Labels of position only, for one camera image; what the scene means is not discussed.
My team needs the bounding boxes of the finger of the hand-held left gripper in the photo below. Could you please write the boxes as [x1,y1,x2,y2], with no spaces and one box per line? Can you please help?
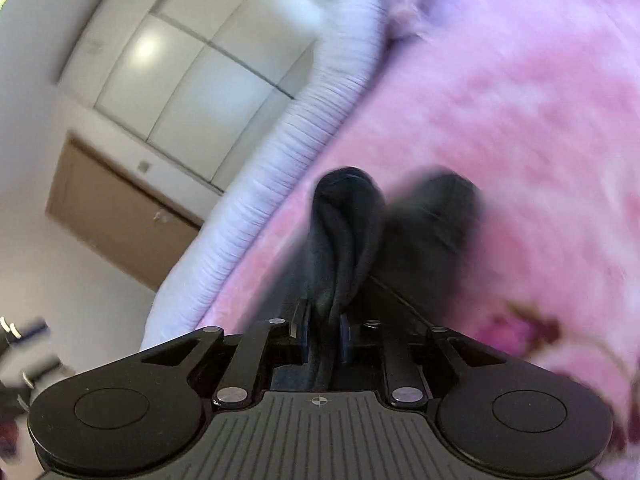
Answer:
[0,316,52,353]
[19,354,77,391]

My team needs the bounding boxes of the white wardrobe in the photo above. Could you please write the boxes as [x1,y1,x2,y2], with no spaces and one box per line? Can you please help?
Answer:
[57,0,351,194]

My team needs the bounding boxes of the wooden door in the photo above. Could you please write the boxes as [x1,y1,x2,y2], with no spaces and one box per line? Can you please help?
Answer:
[45,132,204,292]

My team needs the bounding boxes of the pink rose blanket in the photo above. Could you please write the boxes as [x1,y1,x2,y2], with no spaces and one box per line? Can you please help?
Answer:
[200,0,640,480]

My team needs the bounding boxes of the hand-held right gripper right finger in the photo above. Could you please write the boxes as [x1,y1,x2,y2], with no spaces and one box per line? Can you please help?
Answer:
[339,313,501,409]

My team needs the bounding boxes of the dark grey pants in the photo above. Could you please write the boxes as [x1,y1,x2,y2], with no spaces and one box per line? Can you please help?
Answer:
[240,165,488,393]

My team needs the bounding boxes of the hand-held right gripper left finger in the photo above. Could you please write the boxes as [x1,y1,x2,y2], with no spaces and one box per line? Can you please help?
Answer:
[141,300,314,409]

